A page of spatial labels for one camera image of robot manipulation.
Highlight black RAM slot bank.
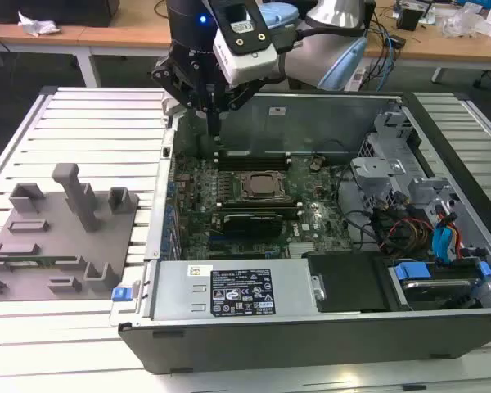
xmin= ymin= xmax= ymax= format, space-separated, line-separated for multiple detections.
xmin=215 ymin=198 xmax=304 ymax=219
xmin=214 ymin=149 xmax=292 ymax=172

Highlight black camera cable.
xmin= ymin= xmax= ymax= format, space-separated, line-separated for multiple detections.
xmin=269 ymin=25 xmax=367 ymax=83

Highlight wide black equipment case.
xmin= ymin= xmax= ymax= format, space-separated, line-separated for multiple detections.
xmin=0 ymin=0 xmax=119 ymax=28

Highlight clear plastic bags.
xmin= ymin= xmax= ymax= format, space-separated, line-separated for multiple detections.
xmin=439 ymin=3 xmax=491 ymax=40

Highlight green motherboard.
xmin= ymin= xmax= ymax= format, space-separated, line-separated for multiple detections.
xmin=171 ymin=151 xmax=353 ymax=261

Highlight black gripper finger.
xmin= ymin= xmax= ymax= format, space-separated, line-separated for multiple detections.
xmin=214 ymin=80 xmax=255 ymax=138
xmin=151 ymin=56 xmax=215 ymax=138

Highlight blue flat data cable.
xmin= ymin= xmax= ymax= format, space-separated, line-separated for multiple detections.
xmin=431 ymin=206 xmax=462 ymax=265

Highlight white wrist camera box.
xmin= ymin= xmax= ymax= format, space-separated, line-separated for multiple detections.
xmin=212 ymin=28 xmax=279 ymax=85

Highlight red yellow power wire bundle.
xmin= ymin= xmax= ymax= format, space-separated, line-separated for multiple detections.
xmin=380 ymin=216 xmax=435 ymax=255

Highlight wooden desk white frame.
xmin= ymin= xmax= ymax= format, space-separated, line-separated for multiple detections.
xmin=0 ymin=7 xmax=177 ymax=89
xmin=363 ymin=0 xmax=491 ymax=85

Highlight silver chipset heatsink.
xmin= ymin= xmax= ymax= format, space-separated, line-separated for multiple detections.
xmin=288 ymin=241 xmax=317 ymax=258

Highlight grey metal drive cage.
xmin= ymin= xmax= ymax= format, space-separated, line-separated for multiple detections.
xmin=349 ymin=110 xmax=482 ymax=263

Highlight black open PC case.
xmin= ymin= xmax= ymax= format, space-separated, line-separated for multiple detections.
xmin=110 ymin=88 xmax=491 ymax=376

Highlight black graphics card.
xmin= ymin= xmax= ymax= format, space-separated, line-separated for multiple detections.
xmin=220 ymin=211 xmax=286 ymax=238

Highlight grey parts rack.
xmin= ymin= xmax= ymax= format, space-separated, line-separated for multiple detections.
xmin=0 ymin=162 xmax=140 ymax=304

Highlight tall black desktop box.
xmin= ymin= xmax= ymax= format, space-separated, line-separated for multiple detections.
xmin=363 ymin=0 xmax=377 ymax=32

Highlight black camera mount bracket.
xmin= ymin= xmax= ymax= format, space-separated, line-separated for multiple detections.
xmin=207 ymin=0 xmax=271 ymax=56

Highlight grey power supply with label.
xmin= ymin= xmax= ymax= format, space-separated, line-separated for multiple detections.
xmin=149 ymin=260 xmax=318 ymax=323

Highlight black plastic shroud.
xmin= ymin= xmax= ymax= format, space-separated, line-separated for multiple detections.
xmin=302 ymin=251 xmax=390 ymax=314

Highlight CPU socket with metal cover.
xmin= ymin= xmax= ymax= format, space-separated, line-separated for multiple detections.
xmin=232 ymin=169 xmax=291 ymax=201

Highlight small black box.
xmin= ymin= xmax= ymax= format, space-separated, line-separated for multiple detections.
xmin=395 ymin=7 xmax=425 ymax=32

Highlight white power strip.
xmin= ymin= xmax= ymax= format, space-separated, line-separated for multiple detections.
xmin=346 ymin=67 xmax=367 ymax=91

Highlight silver CPU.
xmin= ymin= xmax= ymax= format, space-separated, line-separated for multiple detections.
xmin=248 ymin=174 xmax=286 ymax=197

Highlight crumpled white paper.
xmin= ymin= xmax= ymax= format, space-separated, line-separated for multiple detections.
xmin=18 ymin=11 xmax=61 ymax=38

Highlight hard disk in blue carrier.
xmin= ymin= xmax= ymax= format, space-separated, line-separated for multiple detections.
xmin=387 ymin=260 xmax=491 ymax=311

